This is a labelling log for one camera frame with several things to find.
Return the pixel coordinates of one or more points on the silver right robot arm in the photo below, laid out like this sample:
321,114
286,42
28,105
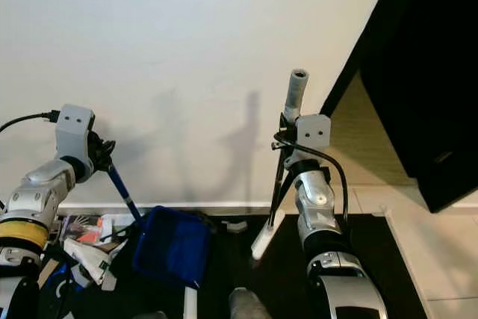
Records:
317,199

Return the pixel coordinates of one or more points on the grey robot right foot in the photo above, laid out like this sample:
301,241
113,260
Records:
250,305

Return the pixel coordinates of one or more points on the blue plastic dustpan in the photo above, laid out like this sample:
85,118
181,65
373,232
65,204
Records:
172,248

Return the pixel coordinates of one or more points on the orange wrapper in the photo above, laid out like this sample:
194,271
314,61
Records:
88,234

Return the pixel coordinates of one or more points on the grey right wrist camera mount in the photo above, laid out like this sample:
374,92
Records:
314,134

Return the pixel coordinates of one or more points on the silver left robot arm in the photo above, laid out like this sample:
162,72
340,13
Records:
37,196

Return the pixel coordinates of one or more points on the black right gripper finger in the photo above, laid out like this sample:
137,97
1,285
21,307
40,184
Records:
284,120
278,141

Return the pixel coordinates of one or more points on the black cabinet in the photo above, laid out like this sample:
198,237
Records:
426,72

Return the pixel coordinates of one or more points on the white flat packaging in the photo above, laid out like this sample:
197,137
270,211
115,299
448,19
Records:
119,222

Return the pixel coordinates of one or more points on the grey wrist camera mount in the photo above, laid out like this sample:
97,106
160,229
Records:
75,132
314,134

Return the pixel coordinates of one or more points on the small white floor object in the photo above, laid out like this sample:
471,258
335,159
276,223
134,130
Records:
236,224

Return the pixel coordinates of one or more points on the white crumpled paper trash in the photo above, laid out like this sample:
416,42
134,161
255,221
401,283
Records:
89,255

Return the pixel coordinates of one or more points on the grey robot foot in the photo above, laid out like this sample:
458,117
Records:
250,305
149,315

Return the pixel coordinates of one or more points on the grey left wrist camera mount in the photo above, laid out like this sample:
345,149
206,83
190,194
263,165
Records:
75,132

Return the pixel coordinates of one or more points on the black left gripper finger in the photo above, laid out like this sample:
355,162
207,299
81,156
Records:
107,163
110,146

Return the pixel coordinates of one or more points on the grey robot left foot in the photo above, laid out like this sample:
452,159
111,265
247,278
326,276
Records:
149,315

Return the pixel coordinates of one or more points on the white plastic stick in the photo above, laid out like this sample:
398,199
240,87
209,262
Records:
190,304

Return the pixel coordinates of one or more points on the black floor mat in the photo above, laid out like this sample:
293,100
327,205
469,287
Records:
224,259

